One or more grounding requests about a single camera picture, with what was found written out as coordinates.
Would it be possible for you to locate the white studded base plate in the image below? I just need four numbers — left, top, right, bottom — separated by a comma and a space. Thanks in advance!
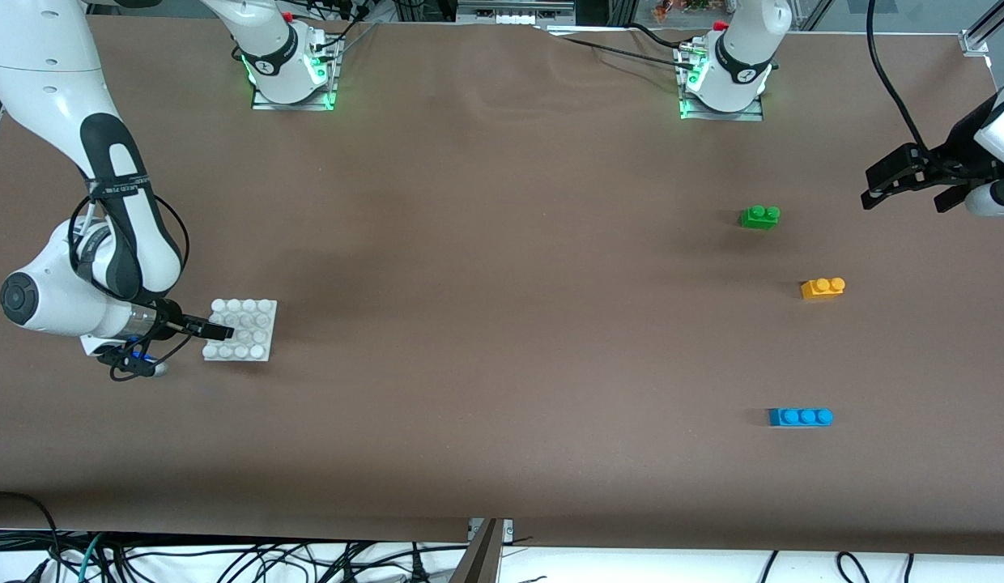
202, 298, 279, 362

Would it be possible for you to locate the blue three-stud block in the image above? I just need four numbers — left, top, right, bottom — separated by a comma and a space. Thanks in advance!
768, 407, 834, 428

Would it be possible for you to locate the diagonal aluminium profile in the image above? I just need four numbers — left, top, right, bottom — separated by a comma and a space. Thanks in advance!
968, 0, 1004, 51

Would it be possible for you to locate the brown table cover sheet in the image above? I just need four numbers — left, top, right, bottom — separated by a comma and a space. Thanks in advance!
0, 15, 1004, 558

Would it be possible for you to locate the aluminium support beam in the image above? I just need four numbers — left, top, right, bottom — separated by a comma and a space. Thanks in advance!
449, 518, 507, 583

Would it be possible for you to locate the grey box behind table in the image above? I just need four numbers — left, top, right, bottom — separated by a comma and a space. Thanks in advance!
457, 0, 576, 25

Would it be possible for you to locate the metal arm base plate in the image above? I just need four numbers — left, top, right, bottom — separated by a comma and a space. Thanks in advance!
679, 96, 764, 122
251, 77, 336, 112

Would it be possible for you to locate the looped black floor cable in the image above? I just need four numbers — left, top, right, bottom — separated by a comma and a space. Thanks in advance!
0, 492, 62, 583

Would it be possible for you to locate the teal floor cable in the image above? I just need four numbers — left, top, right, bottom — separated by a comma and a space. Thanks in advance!
79, 533, 106, 583

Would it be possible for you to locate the short black table cable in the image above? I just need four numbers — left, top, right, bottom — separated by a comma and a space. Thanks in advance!
627, 23, 697, 49

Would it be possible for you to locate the long black table cable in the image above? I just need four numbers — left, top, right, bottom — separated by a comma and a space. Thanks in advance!
560, 36, 691, 62

